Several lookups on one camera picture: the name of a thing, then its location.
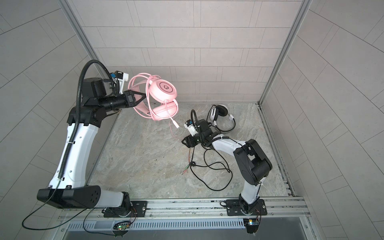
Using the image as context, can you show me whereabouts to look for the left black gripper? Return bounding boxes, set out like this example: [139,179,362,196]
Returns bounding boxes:
[96,91,147,115]

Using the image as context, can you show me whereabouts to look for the pink headphones with cable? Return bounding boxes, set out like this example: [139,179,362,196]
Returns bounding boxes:
[128,73,180,128]

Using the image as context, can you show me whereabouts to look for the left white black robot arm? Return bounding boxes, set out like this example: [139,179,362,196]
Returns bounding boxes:
[37,60,146,217]

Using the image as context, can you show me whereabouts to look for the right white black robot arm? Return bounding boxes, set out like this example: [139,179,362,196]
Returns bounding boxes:
[182,120,273,215]

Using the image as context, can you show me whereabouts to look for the left green circuit board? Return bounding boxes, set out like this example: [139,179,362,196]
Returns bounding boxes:
[113,221,131,231]

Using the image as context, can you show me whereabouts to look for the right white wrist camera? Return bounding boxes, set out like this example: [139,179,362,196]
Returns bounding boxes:
[184,120,198,137]

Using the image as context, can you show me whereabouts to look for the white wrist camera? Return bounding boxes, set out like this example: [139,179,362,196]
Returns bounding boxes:
[184,120,198,137]
[110,71,129,95]

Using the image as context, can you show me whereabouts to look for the black white headphones with cable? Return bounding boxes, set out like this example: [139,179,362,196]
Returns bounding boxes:
[183,105,236,178]

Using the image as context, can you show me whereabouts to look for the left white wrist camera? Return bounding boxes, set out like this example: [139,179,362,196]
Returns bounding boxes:
[110,71,129,95]

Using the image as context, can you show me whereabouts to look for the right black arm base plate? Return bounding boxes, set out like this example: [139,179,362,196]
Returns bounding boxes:
[224,199,268,216]

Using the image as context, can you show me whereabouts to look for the white vented cable duct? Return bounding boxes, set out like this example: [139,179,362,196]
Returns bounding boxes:
[67,219,245,232]

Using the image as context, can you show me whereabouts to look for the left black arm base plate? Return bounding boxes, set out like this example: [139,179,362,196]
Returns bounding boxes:
[102,201,148,218]

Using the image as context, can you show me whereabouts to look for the aluminium mounting rail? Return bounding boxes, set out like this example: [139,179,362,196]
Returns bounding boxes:
[59,196,311,222]

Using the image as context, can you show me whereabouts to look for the left black loose cable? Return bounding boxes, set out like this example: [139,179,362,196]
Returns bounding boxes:
[21,185,115,236]

